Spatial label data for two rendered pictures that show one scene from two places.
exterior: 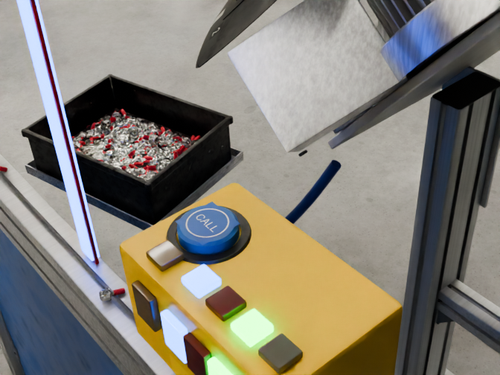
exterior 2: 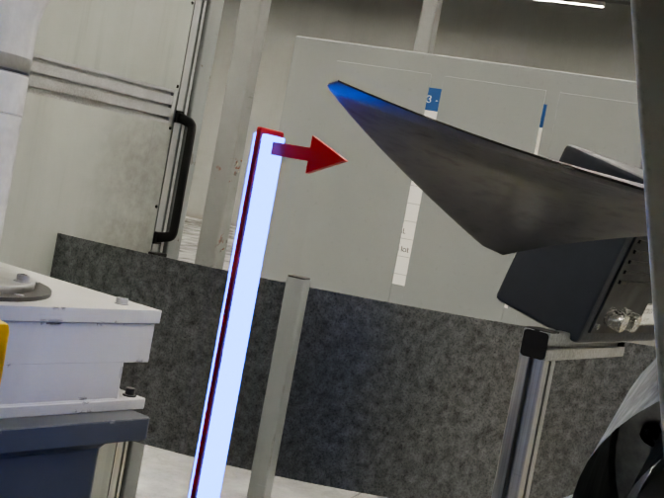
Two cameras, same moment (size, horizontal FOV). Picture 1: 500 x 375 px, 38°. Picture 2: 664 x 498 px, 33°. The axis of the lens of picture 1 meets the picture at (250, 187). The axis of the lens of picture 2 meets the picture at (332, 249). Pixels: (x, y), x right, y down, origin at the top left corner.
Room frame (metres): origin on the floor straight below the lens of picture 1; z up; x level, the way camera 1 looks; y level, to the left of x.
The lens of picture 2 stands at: (0.37, -0.54, 1.16)
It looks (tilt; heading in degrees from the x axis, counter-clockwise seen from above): 3 degrees down; 71
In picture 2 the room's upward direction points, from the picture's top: 11 degrees clockwise
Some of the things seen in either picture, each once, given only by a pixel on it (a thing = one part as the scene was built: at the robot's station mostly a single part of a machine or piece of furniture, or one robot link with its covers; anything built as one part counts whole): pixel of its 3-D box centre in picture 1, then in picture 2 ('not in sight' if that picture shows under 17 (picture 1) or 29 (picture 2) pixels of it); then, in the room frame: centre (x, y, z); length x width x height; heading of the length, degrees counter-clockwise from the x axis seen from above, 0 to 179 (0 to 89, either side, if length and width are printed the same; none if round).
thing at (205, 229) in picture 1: (208, 230); not in sight; (0.35, 0.03, 1.08); 0.04 x 0.04 x 0.02
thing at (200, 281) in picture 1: (201, 280); not in sight; (0.31, 0.03, 1.08); 0.02 x 0.02 x 0.01; 37
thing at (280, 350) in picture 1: (280, 353); not in sight; (0.25, -0.01, 1.08); 0.02 x 0.02 x 0.01; 37
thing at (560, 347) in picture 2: not in sight; (577, 343); (1.05, 0.56, 1.04); 0.24 x 0.03 x 0.03; 37
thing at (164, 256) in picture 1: (164, 255); not in sight; (0.33, 0.06, 1.08); 0.02 x 0.02 x 0.01; 37
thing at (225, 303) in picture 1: (225, 303); not in sight; (0.29, 0.02, 1.08); 0.02 x 0.02 x 0.01; 37
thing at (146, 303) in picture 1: (146, 306); not in sight; (0.32, 0.07, 1.04); 0.02 x 0.01 x 0.03; 37
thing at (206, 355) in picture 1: (199, 360); not in sight; (0.27, 0.04, 1.04); 0.02 x 0.01 x 0.03; 37
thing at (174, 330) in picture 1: (175, 336); not in sight; (0.29, 0.05, 1.04); 0.02 x 0.01 x 0.03; 37
